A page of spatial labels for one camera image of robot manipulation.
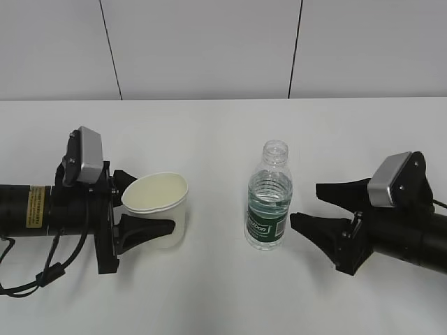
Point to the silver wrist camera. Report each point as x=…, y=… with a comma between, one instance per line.
x=400, y=182
x=83, y=161

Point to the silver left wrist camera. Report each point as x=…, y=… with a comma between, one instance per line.
x=83, y=161

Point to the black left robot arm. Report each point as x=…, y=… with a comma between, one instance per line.
x=25, y=211

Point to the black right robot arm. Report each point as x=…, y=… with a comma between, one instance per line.
x=414, y=234

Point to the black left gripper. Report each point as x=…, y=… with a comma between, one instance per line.
x=86, y=209

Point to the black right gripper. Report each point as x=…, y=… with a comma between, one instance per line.
x=407, y=234

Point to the white paper cup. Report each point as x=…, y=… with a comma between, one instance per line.
x=159, y=196

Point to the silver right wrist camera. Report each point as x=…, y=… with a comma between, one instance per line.
x=400, y=182

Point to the clear water bottle green label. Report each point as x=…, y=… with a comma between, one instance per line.
x=269, y=195

